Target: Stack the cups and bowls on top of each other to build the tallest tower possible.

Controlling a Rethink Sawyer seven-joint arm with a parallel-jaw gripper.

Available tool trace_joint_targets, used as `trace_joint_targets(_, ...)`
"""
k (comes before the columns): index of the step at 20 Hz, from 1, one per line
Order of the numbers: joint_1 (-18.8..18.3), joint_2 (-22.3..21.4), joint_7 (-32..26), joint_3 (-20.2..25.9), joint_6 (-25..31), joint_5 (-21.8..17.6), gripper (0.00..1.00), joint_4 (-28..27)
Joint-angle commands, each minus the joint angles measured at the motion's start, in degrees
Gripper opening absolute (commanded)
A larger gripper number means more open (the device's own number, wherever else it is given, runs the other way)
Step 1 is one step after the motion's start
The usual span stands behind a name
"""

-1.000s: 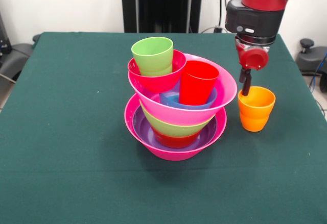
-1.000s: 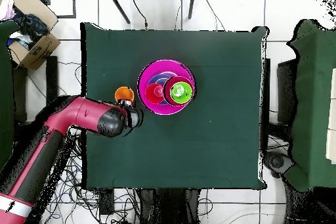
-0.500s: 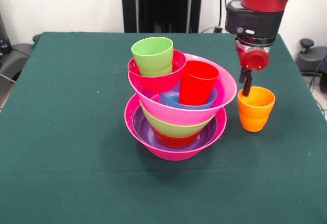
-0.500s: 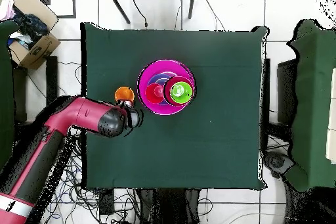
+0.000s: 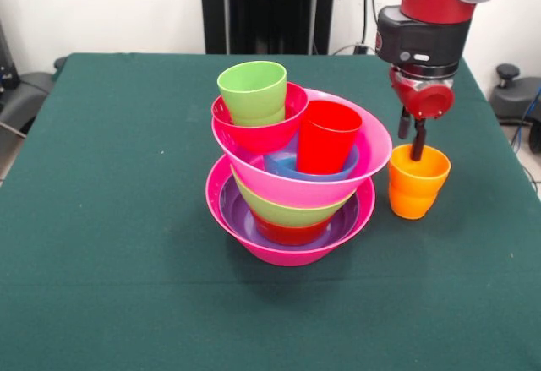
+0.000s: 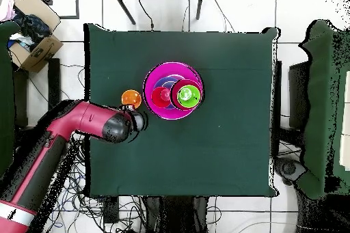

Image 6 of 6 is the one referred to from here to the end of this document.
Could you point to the small magenta bowl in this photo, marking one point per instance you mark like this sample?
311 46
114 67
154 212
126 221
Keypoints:
175 99

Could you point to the light green cup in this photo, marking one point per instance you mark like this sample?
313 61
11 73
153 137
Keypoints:
188 101

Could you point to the red cup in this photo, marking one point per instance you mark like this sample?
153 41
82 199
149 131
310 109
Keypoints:
158 99

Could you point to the blue bowl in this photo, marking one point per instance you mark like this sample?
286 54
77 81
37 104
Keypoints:
165 81

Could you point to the large pink bowl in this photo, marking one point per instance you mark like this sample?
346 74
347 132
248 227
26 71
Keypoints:
175 69

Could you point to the orange cup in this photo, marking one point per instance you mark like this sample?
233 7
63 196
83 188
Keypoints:
131 97

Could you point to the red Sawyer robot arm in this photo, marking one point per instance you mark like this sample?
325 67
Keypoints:
90 118

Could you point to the dark green tablecloth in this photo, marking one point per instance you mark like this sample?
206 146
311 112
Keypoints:
218 148

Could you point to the black power box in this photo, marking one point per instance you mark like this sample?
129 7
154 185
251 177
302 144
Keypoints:
110 209

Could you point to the dark grey chair base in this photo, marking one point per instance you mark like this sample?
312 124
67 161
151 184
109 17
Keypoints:
289 168

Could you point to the green cloth covered table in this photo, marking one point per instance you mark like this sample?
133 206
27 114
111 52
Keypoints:
5 80
317 80

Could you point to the cardboard box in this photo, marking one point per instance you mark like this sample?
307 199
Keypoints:
41 52

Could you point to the dark blue clothing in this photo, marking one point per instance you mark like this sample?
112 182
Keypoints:
32 28

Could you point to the pink cloth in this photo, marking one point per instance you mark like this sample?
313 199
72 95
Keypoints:
6 9

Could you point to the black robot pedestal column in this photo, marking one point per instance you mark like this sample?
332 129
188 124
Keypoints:
177 216

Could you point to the black stool frame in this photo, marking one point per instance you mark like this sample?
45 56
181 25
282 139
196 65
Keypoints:
54 80

